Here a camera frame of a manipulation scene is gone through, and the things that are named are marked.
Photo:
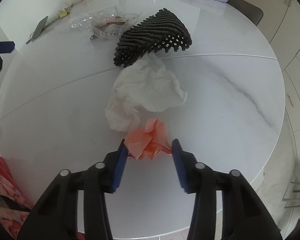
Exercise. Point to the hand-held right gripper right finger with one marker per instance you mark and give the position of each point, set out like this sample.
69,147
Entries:
178,165

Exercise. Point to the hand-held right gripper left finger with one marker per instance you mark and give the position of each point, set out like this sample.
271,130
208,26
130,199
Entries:
120,172

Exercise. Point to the pink paper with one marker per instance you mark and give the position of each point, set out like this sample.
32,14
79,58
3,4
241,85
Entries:
147,140

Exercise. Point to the black pen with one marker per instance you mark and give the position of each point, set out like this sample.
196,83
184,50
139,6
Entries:
29,40

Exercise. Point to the black smartphone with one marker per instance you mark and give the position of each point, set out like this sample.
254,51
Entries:
40,27

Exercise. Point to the pale yellow ruler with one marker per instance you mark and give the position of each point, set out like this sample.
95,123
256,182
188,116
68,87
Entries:
52,18

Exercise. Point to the yellow binder clip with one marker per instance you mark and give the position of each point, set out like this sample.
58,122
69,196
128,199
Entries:
63,13

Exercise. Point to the white crumpled tissue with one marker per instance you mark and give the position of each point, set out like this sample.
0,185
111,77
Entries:
145,92

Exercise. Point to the clear plastic bottle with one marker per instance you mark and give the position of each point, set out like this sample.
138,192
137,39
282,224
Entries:
81,23

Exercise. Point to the clear brown snack wrapper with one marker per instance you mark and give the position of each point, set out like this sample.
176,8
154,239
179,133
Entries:
115,23

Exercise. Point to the red floral cloth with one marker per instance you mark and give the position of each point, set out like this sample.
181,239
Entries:
5,180

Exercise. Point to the black foam net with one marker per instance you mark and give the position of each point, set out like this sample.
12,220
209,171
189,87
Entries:
152,36

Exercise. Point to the beige drawer cabinet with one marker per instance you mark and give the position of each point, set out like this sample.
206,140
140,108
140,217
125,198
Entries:
297,80

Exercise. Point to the dark grey chair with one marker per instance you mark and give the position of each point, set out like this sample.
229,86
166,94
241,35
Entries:
247,7

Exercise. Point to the tall beige cabinet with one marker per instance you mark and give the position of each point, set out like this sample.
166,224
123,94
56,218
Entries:
277,5

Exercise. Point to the metal frame stool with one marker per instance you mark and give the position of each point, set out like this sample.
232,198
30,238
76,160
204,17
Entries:
296,192

